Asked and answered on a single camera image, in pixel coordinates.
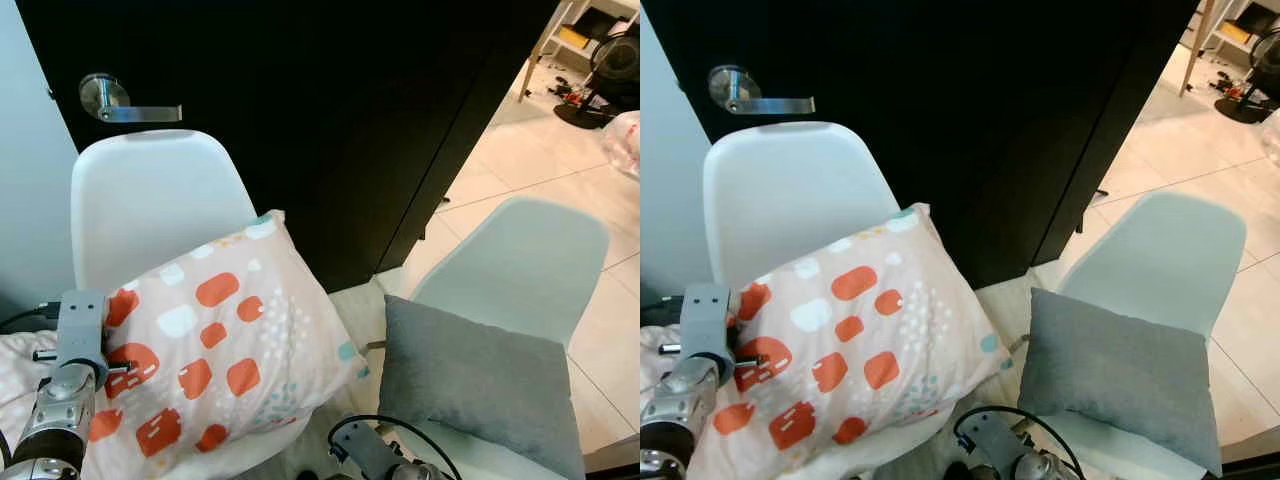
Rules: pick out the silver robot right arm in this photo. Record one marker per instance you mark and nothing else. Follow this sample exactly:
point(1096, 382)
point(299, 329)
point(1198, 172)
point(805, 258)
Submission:
point(415, 472)
point(1040, 468)

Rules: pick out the clear plastic bag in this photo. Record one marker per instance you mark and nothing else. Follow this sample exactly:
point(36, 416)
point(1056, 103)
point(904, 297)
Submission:
point(1272, 140)
point(625, 145)

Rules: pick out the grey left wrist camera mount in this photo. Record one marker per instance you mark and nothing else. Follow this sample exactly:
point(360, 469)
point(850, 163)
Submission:
point(705, 320)
point(80, 325)

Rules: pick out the light wooden shelf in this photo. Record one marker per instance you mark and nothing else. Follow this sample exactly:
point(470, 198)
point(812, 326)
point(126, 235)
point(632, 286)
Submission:
point(1235, 30)
point(575, 38)

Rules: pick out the white fluffy rug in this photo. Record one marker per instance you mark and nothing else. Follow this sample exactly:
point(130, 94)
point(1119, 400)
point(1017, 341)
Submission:
point(1000, 300)
point(355, 310)

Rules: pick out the plain grey pillow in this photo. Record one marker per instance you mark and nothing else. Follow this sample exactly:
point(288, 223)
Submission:
point(1110, 370)
point(470, 380)

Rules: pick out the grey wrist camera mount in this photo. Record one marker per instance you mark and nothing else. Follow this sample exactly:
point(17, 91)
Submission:
point(370, 450)
point(995, 440)
point(705, 320)
point(80, 325)

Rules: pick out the black door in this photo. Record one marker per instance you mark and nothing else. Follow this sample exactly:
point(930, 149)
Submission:
point(300, 100)
point(950, 100)

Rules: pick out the black floor fan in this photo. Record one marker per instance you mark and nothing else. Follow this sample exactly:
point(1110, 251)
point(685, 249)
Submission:
point(1265, 60)
point(615, 60)

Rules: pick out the white plastic shell chair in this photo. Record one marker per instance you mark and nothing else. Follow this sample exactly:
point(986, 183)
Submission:
point(150, 200)
point(790, 190)

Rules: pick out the pale grey plastic shell chair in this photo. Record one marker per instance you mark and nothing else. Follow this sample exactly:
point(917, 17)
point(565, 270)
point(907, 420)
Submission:
point(1160, 250)
point(520, 260)

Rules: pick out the cream pillow with orange patches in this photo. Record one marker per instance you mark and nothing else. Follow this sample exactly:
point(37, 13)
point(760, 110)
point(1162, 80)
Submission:
point(230, 330)
point(870, 320)

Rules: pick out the pale patterned bed blanket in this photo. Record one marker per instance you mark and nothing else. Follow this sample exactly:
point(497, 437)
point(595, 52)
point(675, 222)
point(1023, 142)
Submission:
point(658, 360)
point(22, 380)

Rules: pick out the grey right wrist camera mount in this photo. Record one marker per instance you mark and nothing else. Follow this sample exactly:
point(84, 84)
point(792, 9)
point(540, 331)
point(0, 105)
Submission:
point(995, 440)
point(370, 450)

